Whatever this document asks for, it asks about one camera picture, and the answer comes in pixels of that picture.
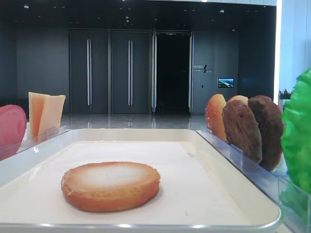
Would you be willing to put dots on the green lettuce leaf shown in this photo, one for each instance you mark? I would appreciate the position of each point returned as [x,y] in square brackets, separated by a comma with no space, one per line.
[296,138]

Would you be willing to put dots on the bread slice on tray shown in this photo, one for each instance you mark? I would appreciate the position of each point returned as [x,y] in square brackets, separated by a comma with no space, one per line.
[110,186]

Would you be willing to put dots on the front brown meat patty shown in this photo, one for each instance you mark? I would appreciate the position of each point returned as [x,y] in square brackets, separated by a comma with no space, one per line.
[241,129]

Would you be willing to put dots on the brown meat patty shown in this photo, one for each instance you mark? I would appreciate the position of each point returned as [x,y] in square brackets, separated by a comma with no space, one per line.
[241,129]
[268,116]

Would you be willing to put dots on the pale yellow cheese slice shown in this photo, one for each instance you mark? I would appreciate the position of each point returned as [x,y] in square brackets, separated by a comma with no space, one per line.
[51,114]

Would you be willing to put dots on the rear brown meat patty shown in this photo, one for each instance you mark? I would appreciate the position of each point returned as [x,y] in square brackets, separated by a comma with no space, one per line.
[268,116]

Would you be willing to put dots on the orange cheese slice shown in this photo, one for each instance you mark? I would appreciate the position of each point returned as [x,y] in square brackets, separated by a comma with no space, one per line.
[36,104]

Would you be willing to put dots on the outer red tomato slice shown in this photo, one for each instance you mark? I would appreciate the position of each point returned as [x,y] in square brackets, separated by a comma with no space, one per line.
[12,125]

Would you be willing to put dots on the front bun slice right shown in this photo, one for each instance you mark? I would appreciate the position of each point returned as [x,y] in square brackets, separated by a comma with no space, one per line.
[214,119]

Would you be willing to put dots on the bun slice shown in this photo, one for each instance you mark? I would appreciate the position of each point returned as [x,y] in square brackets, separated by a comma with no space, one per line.
[244,99]
[214,119]

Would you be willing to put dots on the open glass door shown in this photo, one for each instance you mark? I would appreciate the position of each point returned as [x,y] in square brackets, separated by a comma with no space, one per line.
[172,72]

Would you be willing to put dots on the grey double door middle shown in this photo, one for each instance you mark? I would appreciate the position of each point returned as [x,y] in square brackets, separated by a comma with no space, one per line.
[130,72]

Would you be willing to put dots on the grey double door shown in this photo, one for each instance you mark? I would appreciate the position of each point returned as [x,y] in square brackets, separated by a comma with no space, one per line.
[130,72]
[89,71]

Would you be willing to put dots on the white rectangular tray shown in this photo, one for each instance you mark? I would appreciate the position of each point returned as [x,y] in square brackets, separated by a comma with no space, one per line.
[200,190]

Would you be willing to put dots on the rear bun slice right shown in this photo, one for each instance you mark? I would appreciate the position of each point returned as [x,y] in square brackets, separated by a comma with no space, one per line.
[244,99]

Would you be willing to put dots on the grey double door left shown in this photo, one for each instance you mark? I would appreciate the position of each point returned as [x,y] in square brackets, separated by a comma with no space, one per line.
[89,71]

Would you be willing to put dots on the flower planter box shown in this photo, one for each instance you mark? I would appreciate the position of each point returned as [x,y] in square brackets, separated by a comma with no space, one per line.
[284,95]

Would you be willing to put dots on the left clear acrylic rack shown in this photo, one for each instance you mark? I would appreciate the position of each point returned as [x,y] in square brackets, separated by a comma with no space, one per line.
[31,143]

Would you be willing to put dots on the clear acrylic rack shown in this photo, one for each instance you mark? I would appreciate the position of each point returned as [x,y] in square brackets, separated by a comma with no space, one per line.
[31,143]
[294,201]

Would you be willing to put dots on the right clear acrylic rack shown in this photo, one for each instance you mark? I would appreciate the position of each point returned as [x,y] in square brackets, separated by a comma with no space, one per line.
[294,201]

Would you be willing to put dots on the wall logo sign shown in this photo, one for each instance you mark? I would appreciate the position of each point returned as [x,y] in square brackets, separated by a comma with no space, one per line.
[202,68]

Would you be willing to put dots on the small wall screen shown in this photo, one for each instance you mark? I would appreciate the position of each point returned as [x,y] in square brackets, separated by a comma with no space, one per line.
[225,83]

